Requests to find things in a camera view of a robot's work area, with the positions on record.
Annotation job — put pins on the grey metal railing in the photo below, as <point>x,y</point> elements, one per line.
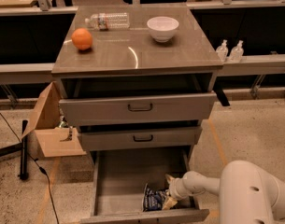
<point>40,72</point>

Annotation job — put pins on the brown cardboard box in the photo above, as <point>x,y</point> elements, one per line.
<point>44,123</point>

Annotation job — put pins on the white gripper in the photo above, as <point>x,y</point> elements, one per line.
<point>177,188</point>

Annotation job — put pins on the clear pump bottle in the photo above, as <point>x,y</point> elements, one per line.
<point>222,50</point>
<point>237,52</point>

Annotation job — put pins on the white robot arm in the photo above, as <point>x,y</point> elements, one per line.
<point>247,193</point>

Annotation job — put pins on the blue chip bag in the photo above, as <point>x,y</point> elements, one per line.
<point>153,200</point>

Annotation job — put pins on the grey top drawer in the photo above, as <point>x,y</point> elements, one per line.
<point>143,109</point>

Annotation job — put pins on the grey middle drawer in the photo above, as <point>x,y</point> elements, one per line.
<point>168,137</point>

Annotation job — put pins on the left clear pump bottle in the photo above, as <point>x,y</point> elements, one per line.
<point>222,50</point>

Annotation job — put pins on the right clear pump bottle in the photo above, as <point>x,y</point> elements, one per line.
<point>237,52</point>

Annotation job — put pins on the black floor stand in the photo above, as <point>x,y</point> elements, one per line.
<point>22,148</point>

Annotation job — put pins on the grey drawer cabinet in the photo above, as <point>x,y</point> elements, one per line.
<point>130,63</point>

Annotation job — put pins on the grey bottom drawer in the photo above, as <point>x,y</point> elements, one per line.
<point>120,177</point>

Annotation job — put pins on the clear plastic water bottle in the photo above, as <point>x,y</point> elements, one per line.
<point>108,21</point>

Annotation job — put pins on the white bowl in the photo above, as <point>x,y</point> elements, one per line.
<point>162,28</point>

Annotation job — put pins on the grey drawer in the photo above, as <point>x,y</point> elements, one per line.
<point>143,109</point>
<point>120,177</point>
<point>168,137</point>

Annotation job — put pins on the orange fruit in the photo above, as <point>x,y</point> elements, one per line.
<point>82,39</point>

